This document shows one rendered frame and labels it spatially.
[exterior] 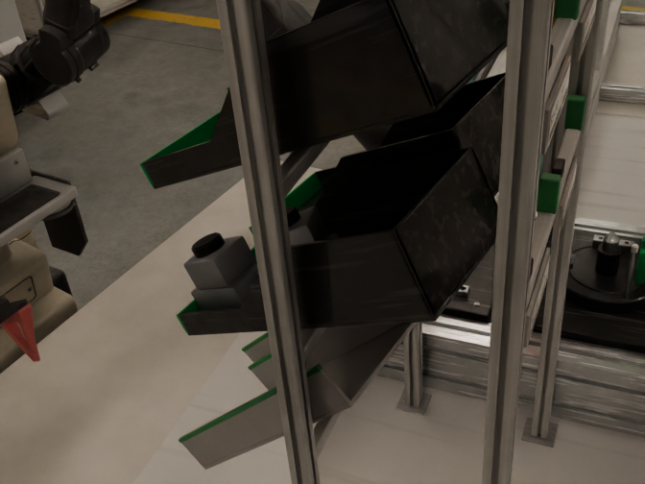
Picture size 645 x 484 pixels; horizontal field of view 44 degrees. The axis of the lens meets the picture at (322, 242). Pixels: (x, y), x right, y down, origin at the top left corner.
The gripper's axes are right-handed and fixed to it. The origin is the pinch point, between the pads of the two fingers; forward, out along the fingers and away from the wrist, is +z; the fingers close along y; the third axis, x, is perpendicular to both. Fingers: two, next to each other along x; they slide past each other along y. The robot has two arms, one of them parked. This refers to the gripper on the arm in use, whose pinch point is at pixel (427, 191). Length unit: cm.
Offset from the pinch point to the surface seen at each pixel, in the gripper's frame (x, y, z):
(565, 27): -41, -40, -16
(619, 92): -4, 82, 27
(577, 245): -10.5, 4.7, 19.9
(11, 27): 244, 198, -126
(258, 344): 11.3, -32.9, -4.1
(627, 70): -3, 100, 29
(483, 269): 0.0, -1.9, 13.8
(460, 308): 0.9, -11.4, 13.3
